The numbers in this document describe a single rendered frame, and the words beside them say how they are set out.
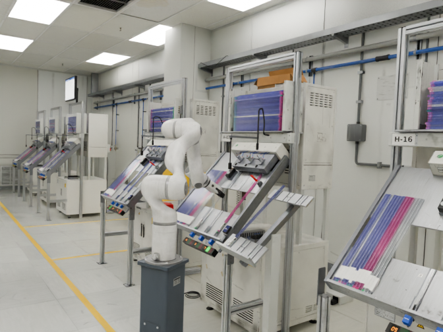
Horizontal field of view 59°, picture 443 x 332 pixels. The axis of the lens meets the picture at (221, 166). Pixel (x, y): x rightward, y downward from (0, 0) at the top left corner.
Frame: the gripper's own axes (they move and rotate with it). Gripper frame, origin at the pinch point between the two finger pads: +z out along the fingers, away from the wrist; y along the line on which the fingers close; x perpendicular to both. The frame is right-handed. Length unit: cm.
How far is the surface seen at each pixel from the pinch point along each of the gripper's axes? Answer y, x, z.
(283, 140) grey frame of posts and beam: -30, -47, 2
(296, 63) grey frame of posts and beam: -35, -90, -24
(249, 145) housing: 0.9, -41.8, 0.7
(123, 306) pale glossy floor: 69, 100, 20
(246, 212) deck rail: -32.1, 7.3, 1.0
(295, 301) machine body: -32, 35, 76
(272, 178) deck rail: -32.1, -20.9, 6.1
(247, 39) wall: 197, -242, 49
